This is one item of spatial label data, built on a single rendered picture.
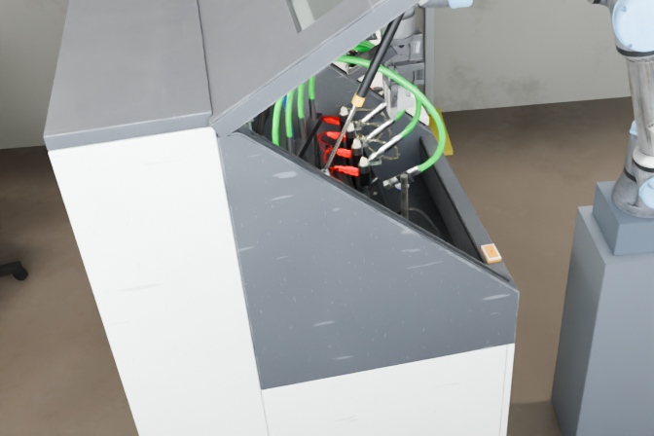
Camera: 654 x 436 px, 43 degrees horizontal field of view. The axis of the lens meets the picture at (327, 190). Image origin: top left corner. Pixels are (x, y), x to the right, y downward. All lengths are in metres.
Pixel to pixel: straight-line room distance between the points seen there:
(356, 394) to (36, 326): 1.74
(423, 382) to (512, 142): 2.26
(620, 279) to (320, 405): 0.82
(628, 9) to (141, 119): 0.94
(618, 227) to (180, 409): 1.12
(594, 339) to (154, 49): 1.38
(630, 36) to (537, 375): 1.50
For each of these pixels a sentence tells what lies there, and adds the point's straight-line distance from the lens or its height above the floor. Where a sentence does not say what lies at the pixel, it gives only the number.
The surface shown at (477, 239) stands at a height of 0.95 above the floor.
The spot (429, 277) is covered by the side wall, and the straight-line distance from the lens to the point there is 1.71.
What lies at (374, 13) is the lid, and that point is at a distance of 1.34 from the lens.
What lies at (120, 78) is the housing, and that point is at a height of 1.50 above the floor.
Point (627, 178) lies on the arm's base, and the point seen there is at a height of 0.98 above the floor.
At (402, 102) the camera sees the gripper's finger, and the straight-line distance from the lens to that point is 1.85.
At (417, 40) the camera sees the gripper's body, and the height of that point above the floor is 1.41.
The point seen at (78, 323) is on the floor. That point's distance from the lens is 3.32.
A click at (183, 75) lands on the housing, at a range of 1.53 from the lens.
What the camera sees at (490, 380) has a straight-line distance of 2.00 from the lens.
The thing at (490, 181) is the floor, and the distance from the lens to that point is 3.77.
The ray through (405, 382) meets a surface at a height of 0.73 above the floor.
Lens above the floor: 2.19
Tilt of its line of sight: 36 degrees down
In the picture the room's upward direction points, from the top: 5 degrees counter-clockwise
